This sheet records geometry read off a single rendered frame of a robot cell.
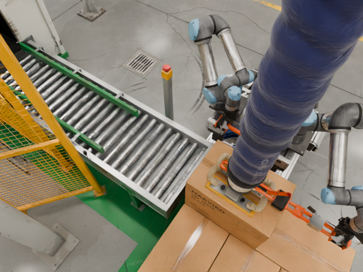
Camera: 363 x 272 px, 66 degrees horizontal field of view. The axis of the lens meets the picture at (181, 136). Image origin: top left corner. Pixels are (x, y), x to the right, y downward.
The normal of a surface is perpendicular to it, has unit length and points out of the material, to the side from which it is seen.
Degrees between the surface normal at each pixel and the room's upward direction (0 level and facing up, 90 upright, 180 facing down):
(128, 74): 0
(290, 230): 0
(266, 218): 0
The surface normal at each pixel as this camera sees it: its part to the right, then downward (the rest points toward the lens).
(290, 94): -0.40, 0.71
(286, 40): -0.87, 0.30
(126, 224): 0.00, -0.52
